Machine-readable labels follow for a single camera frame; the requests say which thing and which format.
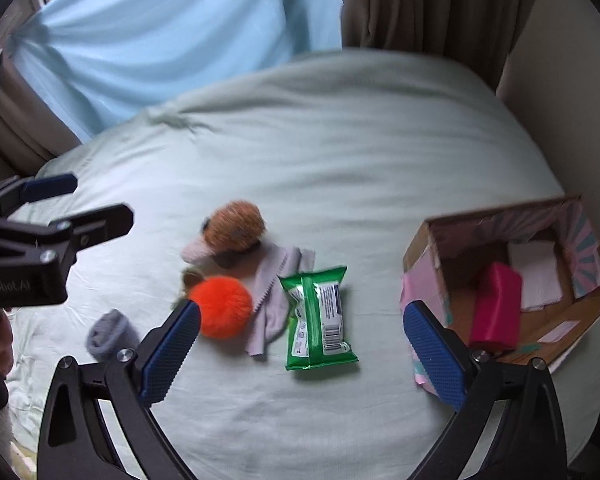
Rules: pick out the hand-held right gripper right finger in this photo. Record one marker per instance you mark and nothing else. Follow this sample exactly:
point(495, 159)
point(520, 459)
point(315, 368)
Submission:
point(432, 355)

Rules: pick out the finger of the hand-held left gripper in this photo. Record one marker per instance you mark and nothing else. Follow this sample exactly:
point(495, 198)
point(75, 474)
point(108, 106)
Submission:
point(50, 185)
point(100, 222)

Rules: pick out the pink patterned cardboard box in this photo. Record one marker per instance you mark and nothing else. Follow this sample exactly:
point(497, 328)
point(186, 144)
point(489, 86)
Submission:
point(425, 255)

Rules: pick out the green wipes packet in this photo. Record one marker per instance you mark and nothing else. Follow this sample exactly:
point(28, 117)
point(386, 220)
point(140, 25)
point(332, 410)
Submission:
point(310, 320)

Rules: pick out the grey sock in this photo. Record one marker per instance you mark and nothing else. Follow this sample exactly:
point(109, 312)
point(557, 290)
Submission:
point(110, 332)

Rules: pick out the grey cloth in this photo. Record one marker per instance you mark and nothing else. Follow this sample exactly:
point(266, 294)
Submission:
point(270, 300)

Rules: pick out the brown curtain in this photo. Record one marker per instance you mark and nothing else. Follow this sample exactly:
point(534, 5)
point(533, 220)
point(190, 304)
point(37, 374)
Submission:
point(430, 5)

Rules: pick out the beige padded headboard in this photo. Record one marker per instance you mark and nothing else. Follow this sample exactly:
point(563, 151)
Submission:
point(15, 125)

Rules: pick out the orange pom-pom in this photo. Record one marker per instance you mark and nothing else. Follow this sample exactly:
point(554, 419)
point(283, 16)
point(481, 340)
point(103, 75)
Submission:
point(220, 307)

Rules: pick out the small brown fluffy ball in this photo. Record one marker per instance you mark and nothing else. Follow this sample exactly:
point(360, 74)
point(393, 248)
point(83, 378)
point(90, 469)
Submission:
point(192, 280)

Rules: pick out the brown plush toy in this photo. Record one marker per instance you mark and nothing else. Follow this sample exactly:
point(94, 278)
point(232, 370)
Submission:
point(230, 227)

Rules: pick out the white folded tissue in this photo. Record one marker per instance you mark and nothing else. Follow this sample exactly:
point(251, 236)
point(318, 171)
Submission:
point(535, 270)

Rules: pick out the light green bed sheet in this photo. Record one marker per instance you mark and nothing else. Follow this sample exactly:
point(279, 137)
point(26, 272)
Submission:
point(330, 160)

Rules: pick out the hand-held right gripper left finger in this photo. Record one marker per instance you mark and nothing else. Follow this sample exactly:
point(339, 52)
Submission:
point(172, 350)

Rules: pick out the light blue hanging cloth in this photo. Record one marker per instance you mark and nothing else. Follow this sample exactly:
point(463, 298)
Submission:
point(180, 35)

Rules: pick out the pink soft pouch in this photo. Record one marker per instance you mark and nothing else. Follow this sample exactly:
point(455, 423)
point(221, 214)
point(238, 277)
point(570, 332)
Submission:
point(495, 305)

